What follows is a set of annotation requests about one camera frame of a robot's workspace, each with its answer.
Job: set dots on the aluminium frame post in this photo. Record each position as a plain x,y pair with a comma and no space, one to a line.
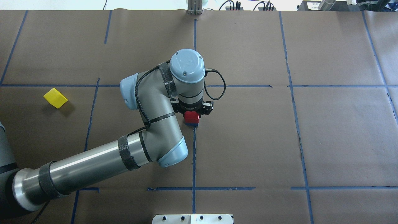
194,7

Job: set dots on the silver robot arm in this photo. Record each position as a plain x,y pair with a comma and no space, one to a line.
174,86

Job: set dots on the blue cube block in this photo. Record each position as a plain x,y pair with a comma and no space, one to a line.
192,124

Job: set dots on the black power strip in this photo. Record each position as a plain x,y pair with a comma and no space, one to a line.
248,5

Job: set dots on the silver metal cylinder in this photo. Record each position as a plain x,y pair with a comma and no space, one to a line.
326,5

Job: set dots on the black box under cylinder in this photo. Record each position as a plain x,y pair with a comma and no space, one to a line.
339,6

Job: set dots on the white camera pole with base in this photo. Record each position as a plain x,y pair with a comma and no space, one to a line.
193,219

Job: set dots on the yellow cube block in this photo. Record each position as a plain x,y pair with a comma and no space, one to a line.
55,98

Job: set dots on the red cube block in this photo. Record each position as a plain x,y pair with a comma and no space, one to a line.
191,117

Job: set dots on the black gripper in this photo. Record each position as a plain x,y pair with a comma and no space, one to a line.
190,107

